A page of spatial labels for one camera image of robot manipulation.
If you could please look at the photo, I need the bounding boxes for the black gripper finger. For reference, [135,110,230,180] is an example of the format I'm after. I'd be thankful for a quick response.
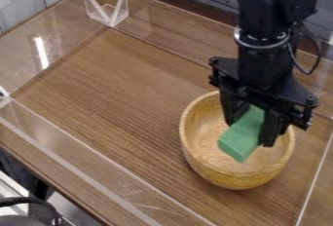
[260,108,290,147]
[219,89,250,126]

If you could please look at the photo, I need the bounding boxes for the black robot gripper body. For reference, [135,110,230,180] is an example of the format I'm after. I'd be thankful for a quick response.
[210,40,318,130]

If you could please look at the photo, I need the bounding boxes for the green rectangular block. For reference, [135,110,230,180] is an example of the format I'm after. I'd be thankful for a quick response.
[217,106,264,163]

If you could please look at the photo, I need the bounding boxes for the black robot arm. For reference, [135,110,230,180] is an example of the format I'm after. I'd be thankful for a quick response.
[210,0,318,147]

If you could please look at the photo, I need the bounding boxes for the brown wooden bowl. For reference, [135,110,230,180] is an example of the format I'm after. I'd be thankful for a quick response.
[179,92,296,190]

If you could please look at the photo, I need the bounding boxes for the clear acrylic tray walls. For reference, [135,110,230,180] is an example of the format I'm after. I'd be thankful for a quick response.
[0,0,333,226]

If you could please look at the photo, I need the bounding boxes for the clear acrylic corner bracket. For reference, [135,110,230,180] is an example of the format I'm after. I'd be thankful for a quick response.
[83,0,128,27]

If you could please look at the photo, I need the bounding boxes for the black cable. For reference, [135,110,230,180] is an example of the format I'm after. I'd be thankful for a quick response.
[0,196,64,226]

